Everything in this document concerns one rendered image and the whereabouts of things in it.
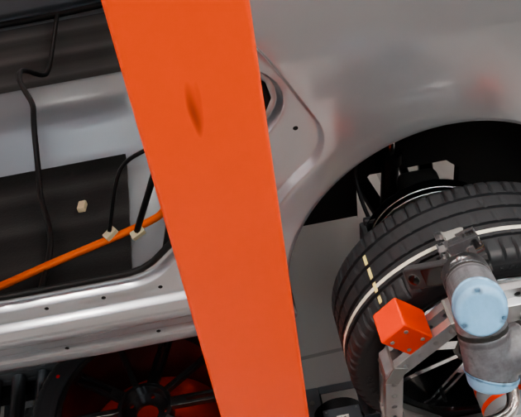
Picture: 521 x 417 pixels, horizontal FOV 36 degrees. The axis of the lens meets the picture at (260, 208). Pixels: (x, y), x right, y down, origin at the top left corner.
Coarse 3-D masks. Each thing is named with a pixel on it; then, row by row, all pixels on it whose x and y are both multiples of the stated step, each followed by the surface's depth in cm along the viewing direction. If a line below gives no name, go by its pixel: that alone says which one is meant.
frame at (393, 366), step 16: (512, 288) 166; (448, 304) 167; (512, 304) 163; (432, 320) 169; (448, 320) 165; (448, 336) 167; (384, 352) 176; (400, 352) 176; (416, 352) 169; (432, 352) 170; (384, 368) 174; (400, 368) 172; (384, 384) 178; (400, 384) 177; (384, 400) 183; (400, 400) 181; (384, 416) 188; (400, 416) 186; (416, 416) 195; (432, 416) 198; (464, 416) 202; (480, 416) 201
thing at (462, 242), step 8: (456, 232) 161; (464, 232) 159; (472, 232) 158; (448, 240) 161; (456, 240) 158; (464, 240) 156; (472, 240) 156; (440, 248) 158; (448, 248) 156; (456, 248) 156; (464, 248) 156; (472, 248) 155; (480, 248) 156; (448, 256) 157; (488, 264) 151
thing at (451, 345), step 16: (432, 304) 173; (448, 352) 192; (416, 368) 194; (432, 368) 193; (448, 368) 198; (416, 384) 204; (432, 384) 207; (448, 384) 200; (464, 384) 209; (416, 400) 199; (432, 400) 203; (448, 400) 205; (464, 400) 205
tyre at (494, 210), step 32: (448, 192) 180; (480, 192) 178; (512, 192) 179; (384, 224) 184; (416, 224) 178; (448, 224) 174; (480, 224) 172; (512, 224) 171; (352, 256) 189; (384, 256) 179; (512, 256) 166; (352, 288) 186; (384, 288) 176; (352, 320) 183; (352, 352) 183; (448, 416) 206
